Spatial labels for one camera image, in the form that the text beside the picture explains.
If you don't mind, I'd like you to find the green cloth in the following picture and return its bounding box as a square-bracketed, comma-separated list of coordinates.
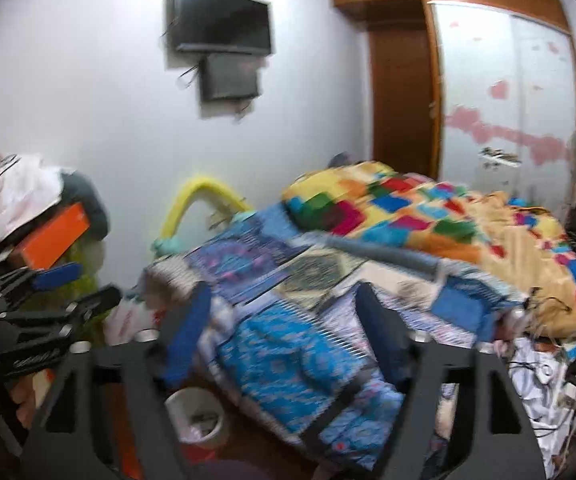
[18, 240, 114, 346]

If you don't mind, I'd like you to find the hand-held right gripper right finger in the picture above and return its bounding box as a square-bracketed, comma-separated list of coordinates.
[355, 281, 549, 480]

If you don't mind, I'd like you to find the orange box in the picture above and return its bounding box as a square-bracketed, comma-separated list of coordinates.
[18, 202, 91, 268]

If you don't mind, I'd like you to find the white wardrobe with pink hearts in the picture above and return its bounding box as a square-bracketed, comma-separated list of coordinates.
[328, 0, 576, 196]

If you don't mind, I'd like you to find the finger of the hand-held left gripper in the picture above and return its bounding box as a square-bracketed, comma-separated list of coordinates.
[30, 261, 87, 293]
[62, 285, 124, 327]

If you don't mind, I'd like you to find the small wall screen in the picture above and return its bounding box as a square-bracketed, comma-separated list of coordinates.
[199, 52, 261, 103]

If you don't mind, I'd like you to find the black cable tangle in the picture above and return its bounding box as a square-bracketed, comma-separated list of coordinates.
[508, 330, 576, 441]

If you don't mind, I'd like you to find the blue patchwork printed blanket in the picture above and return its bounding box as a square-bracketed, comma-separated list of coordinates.
[143, 202, 529, 471]

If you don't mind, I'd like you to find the yellow padded bed rail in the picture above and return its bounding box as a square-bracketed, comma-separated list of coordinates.
[155, 175, 254, 256]

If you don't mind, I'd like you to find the black wall television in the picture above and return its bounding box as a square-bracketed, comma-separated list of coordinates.
[173, 0, 274, 56]

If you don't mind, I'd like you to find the white cloth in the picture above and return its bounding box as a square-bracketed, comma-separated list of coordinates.
[0, 155, 64, 261]

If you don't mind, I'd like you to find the brown wooden door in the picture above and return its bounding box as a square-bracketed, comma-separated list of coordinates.
[368, 25, 441, 178]

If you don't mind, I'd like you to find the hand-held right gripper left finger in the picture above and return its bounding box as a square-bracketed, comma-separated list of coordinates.
[28, 280, 214, 480]

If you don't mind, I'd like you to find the white waste bin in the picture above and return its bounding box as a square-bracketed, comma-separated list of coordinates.
[164, 387, 231, 451]

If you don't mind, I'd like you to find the white shopping bag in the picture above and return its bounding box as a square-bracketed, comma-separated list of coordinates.
[103, 290, 169, 346]

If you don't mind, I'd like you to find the multicolour checked blanket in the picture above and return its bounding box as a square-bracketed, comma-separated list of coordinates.
[280, 160, 576, 333]

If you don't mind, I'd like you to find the person's left hand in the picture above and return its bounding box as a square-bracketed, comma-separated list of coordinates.
[0, 377, 36, 428]

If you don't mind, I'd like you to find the dark grey cloth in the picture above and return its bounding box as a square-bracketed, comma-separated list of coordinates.
[60, 172, 111, 241]

